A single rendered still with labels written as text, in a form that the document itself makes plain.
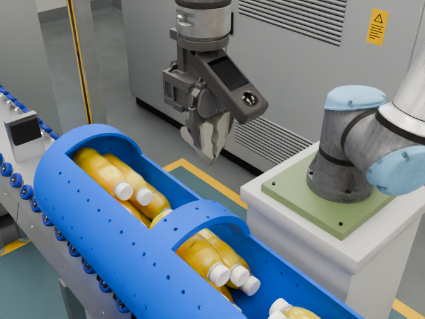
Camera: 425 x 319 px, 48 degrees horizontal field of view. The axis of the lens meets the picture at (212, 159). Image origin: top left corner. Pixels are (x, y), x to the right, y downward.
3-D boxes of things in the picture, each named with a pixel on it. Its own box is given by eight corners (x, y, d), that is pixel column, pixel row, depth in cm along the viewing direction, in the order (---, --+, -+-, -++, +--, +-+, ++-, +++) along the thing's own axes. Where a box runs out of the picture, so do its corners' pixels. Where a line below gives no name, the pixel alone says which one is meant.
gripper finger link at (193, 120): (207, 137, 75) (207, 86, 70) (215, 141, 74) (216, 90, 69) (184, 147, 72) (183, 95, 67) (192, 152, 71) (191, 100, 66)
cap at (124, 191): (114, 186, 108) (119, 190, 107) (129, 180, 111) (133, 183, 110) (116, 200, 110) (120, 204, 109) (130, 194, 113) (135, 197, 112)
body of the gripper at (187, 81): (199, 92, 78) (198, 18, 71) (238, 110, 73) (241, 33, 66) (162, 107, 74) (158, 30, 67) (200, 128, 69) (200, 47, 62)
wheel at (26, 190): (29, 182, 142) (23, 181, 140) (35, 189, 139) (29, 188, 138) (23, 195, 143) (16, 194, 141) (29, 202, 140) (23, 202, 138)
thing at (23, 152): (43, 150, 165) (33, 110, 156) (48, 155, 162) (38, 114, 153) (14, 161, 159) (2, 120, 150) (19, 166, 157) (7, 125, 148)
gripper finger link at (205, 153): (190, 152, 80) (188, 102, 75) (214, 167, 77) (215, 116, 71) (175, 159, 78) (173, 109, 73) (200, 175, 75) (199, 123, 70)
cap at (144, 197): (144, 204, 118) (148, 208, 116) (133, 200, 115) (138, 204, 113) (152, 191, 117) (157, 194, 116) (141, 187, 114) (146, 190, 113)
